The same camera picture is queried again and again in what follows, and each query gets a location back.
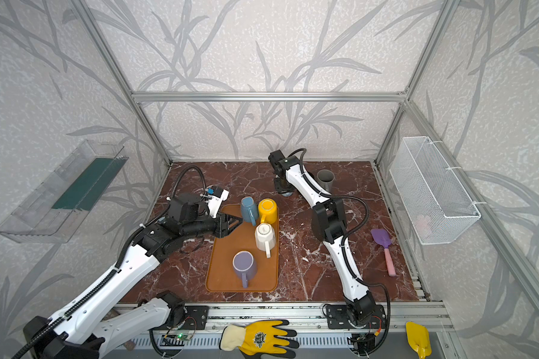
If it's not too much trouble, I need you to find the teal dotted mug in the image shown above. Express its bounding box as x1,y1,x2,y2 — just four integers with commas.
240,197,259,227

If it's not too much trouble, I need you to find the white mug with lettering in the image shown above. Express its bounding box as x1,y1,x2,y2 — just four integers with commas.
255,223,276,258

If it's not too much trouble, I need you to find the grey mug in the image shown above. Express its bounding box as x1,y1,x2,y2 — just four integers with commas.
315,169,335,192

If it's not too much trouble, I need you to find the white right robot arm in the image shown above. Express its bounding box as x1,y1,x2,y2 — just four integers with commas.
268,148,391,348

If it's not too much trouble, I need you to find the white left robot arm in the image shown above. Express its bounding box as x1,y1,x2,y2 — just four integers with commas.
14,194,243,358

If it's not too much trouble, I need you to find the yellow mug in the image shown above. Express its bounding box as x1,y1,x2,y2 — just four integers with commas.
258,198,278,224

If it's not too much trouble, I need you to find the purple mug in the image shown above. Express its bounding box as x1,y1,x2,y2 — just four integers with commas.
232,251,258,289

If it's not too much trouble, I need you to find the orange plastic tray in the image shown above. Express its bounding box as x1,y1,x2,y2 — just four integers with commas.
206,222,279,293

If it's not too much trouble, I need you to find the yellow black work glove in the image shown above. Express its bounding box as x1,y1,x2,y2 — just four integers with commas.
219,320,299,358

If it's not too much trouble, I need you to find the purple spatula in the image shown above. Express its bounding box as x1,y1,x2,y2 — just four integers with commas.
371,229,397,278

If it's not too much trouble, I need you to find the pink object in basket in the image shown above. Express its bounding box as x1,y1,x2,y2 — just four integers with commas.
414,215,432,239

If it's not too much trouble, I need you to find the yellow plastic scoop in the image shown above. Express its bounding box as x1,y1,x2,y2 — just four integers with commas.
406,322,432,359

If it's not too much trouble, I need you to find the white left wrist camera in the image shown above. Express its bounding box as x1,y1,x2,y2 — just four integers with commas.
202,185,229,218

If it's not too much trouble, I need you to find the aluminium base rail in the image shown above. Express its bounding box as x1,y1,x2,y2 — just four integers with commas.
75,301,455,351

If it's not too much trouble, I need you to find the white wire wall basket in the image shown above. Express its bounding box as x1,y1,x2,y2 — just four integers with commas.
389,136,481,245

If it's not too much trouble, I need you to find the clear plastic wall bin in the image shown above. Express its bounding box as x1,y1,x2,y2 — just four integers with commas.
0,140,129,244

